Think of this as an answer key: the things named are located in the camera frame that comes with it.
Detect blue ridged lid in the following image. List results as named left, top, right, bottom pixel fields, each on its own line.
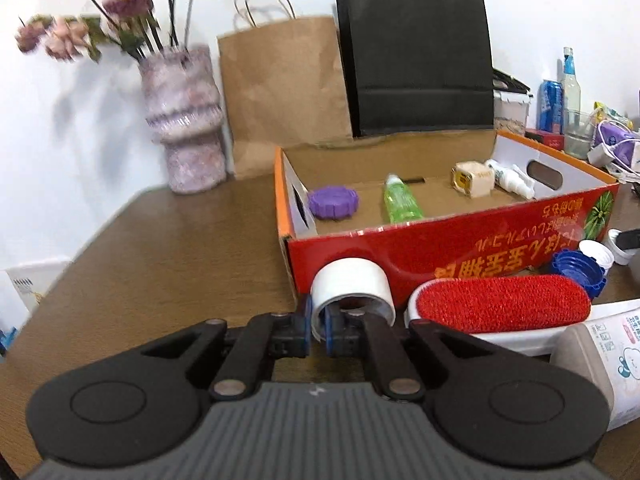
left=549, top=249, right=606, bottom=300

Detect white tape roll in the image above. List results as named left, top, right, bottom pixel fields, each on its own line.
left=309, top=258, right=396, bottom=342

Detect large white labelled bottle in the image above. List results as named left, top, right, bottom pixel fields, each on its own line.
left=551, top=299, right=640, bottom=430

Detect small white spray bottle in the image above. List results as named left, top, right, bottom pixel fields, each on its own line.
left=485, top=159, right=535, bottom=200

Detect white red lint brush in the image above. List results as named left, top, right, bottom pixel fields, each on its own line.
left=404, top=275, right=591, bottom=356

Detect purple ridged lid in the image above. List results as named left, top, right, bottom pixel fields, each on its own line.
left=308, top=185, right=359, bottom=220

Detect green spray bottle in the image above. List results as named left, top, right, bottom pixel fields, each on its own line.
left=383, top=174, right=425, bottom=223

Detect beige square jar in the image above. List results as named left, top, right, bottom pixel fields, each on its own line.
left=451, top=160, right=495, bottom=198

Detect purple white tissue pack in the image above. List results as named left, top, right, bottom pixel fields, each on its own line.
left=587, top=119, right=639, bottom=174

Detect red flat box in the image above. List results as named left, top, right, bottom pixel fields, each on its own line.
left=525, top=129, right=564, bottom=151

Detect drinking glass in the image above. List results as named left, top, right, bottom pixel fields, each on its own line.
left=563, top=110, right=594, bottom=160

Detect colourful snack packet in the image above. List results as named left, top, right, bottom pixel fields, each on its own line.
left=593, top=102, right=634, bottom=130

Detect red cardboard box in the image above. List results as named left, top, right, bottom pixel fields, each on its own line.
left=274, top=130, right=618, bottom=306

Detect clear glass bottle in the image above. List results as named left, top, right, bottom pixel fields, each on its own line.
left=561, top=47, right=582, bottom=113

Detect blue drink can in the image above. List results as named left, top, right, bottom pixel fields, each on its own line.
left=537, top=80, right=563, bottom=134

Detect clear container with grains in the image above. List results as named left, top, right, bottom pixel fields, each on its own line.
left=492, top=68, right=533, bottom=136

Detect pink marbled vase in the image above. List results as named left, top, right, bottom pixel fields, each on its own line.
left=139, top=44, right=227, bottom=194

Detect brown paper bag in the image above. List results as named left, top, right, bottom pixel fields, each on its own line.
left=218, top=0, right=352, bottom=179

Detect black paper bag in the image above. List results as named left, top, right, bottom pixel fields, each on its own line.
left=336, top=0, right=494, bottom=136

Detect dried pink roses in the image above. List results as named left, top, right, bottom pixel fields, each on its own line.
left=15, top=0, right=194, bottom=63

